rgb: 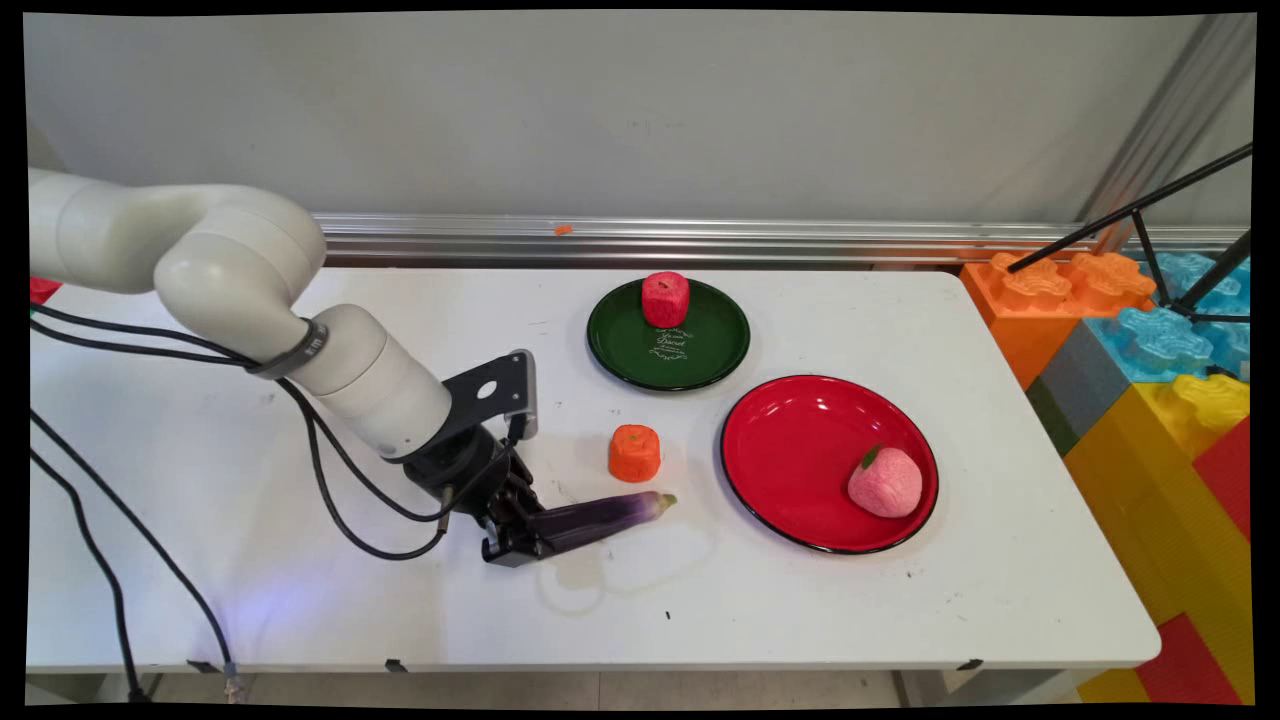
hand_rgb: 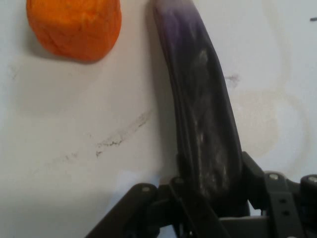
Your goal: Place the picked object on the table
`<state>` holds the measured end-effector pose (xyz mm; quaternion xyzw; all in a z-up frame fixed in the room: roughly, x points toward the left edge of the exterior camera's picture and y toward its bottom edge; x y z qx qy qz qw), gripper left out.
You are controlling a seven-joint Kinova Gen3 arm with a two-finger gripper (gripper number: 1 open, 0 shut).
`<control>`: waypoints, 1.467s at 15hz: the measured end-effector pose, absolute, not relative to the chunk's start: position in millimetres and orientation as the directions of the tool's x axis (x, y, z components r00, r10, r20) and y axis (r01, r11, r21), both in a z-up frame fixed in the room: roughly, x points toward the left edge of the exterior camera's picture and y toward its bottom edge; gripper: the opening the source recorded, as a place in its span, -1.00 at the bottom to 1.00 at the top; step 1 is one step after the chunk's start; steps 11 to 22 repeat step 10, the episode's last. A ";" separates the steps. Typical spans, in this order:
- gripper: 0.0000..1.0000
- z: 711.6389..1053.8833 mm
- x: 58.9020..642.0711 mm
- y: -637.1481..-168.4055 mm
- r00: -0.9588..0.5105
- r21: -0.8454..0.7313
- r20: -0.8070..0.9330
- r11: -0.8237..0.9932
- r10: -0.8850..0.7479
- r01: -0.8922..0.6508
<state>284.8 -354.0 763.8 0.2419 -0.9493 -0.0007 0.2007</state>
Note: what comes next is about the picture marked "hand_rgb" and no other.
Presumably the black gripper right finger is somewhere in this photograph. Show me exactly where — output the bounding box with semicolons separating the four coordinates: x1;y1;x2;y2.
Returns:
241;151;317;238

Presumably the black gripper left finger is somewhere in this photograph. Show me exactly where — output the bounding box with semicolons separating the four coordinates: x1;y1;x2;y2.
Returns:
84;176;231;238

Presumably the dark purple toy eggplant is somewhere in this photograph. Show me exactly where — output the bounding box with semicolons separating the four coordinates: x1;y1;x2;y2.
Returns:
152;0;251;217

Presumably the orange toy fruit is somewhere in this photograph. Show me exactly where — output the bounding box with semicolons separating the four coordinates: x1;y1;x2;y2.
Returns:
26;0;122;64

